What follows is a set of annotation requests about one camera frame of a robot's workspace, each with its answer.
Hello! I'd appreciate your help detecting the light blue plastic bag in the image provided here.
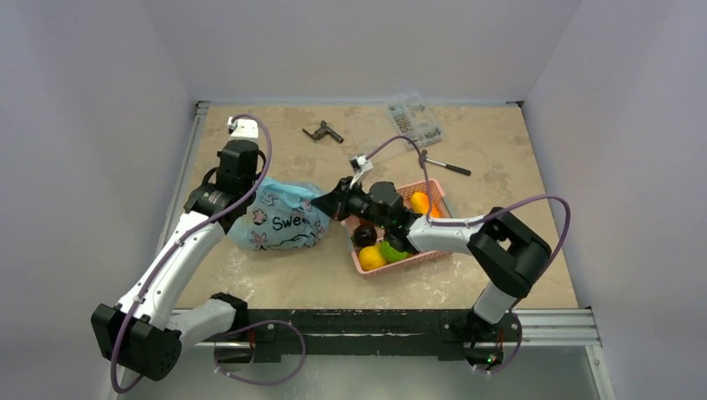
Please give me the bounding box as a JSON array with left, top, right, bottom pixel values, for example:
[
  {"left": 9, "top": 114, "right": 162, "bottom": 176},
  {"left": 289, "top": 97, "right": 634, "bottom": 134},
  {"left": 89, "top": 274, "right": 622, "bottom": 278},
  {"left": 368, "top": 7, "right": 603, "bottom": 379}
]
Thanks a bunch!
[{"left": 226, "top": 177, "right": 330, "bottom": 251}]

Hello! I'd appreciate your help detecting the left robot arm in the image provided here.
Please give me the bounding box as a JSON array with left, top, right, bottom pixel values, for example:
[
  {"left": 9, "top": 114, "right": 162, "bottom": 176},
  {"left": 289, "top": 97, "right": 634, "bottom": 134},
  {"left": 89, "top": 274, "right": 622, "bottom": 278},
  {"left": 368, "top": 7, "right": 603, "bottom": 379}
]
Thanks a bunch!
[{"left": 91, "top": 139, "right": 267, "bottom": 384}]

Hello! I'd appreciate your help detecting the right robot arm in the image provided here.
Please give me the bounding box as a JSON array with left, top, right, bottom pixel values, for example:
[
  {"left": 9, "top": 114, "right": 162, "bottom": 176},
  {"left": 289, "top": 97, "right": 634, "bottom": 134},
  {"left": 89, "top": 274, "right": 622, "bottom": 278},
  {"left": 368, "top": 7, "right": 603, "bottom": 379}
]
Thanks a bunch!
[{"left": 311, "top": 177, "right": 557, "bottom": 339}]

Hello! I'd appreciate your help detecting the dark purple passionfruit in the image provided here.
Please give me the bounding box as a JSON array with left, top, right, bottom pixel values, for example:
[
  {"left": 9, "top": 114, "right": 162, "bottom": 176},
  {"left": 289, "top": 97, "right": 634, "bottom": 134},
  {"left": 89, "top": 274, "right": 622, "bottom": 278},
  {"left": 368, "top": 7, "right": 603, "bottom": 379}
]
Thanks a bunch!
[{"left": 351, "top": 223, "right": 378, "bottom": 248}]

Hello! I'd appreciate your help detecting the orange fruit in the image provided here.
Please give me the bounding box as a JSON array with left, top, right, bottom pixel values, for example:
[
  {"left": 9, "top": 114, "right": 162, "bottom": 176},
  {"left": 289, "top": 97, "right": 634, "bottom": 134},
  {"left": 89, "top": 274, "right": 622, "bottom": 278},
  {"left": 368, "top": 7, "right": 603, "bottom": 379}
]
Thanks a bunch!
[{"left": 358, "top": 246, "right": 388, "bottom": 272}]

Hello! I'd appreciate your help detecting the green lime fruit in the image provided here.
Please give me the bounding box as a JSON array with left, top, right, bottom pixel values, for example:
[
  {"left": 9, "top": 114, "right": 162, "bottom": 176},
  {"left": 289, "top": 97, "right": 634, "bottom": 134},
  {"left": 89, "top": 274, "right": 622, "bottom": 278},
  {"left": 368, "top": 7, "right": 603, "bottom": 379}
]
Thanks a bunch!
[{"left": 379, "top": 241, "right": 411, "bottom": 263}]

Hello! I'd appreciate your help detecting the orange yellow mango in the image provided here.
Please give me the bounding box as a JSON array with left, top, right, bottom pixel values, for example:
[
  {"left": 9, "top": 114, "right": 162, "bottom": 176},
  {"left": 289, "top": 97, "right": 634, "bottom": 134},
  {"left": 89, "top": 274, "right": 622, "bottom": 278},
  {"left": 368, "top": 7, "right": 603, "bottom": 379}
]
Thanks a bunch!
[{"left": 409, "top": 192, "right": 442, "bottom": 218}]

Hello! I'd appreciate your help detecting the black metal pipe fitting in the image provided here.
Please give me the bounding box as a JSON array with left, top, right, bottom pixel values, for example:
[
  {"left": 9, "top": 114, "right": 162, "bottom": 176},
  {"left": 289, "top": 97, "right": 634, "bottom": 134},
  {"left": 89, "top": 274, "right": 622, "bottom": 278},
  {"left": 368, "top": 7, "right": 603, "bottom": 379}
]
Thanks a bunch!
[{"left": 302, "top": 120, "right": 344, "bottom": 144}]

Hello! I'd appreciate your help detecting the pink plastic basket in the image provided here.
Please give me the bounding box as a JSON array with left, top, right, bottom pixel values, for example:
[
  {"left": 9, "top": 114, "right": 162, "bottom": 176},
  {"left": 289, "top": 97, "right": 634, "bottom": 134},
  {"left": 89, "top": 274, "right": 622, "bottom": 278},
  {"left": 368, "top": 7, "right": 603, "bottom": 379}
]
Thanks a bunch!
[{"left": 348, "top": 178, "right": 452, "bottom": 278}]

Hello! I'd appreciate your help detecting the small black hammer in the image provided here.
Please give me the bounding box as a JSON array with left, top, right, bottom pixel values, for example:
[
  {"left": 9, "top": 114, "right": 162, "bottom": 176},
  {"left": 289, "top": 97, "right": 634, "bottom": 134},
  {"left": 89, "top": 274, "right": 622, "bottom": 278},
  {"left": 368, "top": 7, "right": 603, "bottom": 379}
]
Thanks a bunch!
[{"left": 420, "top": 150, "right": 472, "bottom": 176}]

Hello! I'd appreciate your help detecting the clear plastic screw box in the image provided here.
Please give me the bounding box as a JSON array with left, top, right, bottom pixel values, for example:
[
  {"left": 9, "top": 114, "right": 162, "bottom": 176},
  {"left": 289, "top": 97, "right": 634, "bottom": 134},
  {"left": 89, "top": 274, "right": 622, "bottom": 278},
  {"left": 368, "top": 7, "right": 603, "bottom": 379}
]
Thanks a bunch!
[{"left": 359, "top": 92, "right": 444, "bottom": 167}]

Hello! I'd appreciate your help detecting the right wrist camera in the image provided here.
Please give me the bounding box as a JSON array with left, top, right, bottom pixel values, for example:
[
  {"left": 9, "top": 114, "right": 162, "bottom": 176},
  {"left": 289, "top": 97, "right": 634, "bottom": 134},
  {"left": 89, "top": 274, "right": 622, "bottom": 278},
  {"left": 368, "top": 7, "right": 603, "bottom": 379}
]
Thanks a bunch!
[{"left": 349, "top": 153, "right": 373, "bottom": 188}]

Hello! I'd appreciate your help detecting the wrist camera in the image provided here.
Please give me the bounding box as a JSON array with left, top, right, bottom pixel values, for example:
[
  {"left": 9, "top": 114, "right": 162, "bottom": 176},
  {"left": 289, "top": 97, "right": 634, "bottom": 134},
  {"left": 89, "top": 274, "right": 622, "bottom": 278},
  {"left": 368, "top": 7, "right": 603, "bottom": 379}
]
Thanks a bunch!
[
  {"left": 349, "top": 153, "right": 373, "bottom": 188},
  {"left": 227, "top": 116, "right": 259, "bottom": 143}
]

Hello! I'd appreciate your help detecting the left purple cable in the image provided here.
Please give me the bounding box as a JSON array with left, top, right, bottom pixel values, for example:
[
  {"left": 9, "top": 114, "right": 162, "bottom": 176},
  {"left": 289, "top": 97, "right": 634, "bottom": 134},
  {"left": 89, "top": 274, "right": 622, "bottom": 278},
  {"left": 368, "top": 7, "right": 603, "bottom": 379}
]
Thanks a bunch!
[{"left": 110, "top": 114, "right": 273, "bottom": 394}]

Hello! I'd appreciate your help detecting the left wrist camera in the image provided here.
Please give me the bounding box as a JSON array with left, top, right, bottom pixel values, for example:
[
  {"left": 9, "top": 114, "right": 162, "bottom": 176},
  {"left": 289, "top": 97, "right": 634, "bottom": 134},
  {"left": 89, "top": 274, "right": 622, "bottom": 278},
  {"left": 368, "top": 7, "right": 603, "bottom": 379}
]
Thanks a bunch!
[{"left": 227, "top": 116, "right": 259, "bottom": 143}]

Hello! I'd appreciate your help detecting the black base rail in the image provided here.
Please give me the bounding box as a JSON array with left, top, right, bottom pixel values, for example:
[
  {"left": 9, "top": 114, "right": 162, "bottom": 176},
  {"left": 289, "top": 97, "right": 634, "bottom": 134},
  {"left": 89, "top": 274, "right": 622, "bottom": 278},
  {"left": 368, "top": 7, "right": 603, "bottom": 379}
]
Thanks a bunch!
[{"left": 208, "top": 309, "right": 523, "bottom": 370}]

